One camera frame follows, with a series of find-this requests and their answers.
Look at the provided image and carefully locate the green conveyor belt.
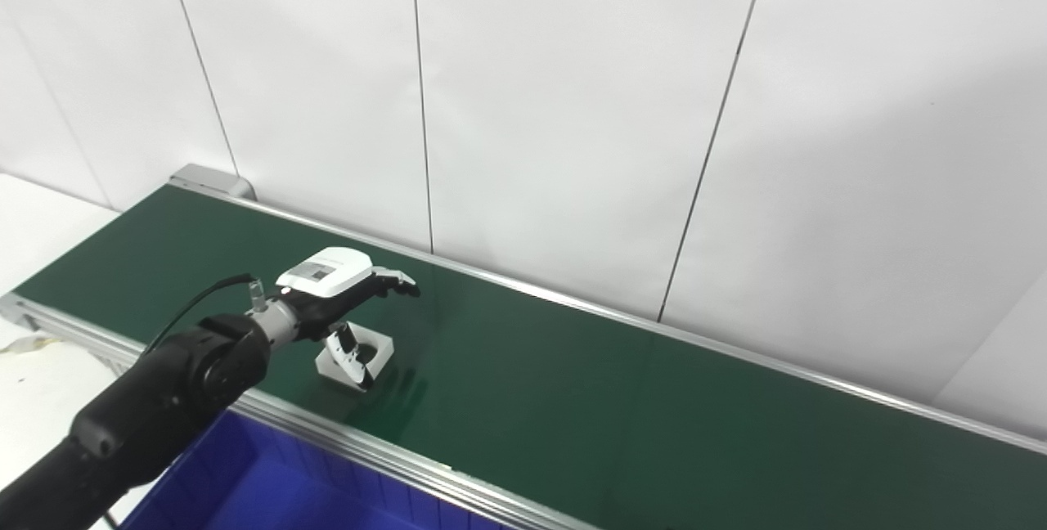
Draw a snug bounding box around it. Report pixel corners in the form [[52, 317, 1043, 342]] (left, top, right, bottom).
[[0, 164, 1047, 530], [12, 184, 1047, 530]]

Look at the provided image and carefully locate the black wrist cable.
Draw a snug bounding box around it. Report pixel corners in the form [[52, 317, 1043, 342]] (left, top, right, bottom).
[[143, 272, 268, 355]]

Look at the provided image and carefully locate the grey conveyor end cover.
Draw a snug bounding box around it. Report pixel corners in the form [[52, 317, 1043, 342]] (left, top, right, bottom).
[[169, 164, 256, 200]]

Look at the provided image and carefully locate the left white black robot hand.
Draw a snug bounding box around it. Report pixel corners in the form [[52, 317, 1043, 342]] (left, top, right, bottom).
[[276, 247, 421, 392]]

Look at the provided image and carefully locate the blue plastic bin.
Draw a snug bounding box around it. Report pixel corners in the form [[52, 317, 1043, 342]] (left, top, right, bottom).
[[123, 409, 524, 530]]

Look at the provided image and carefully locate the white square part round hole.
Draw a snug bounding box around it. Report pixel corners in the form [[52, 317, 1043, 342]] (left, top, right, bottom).
[[315, 321, 394, 392]]

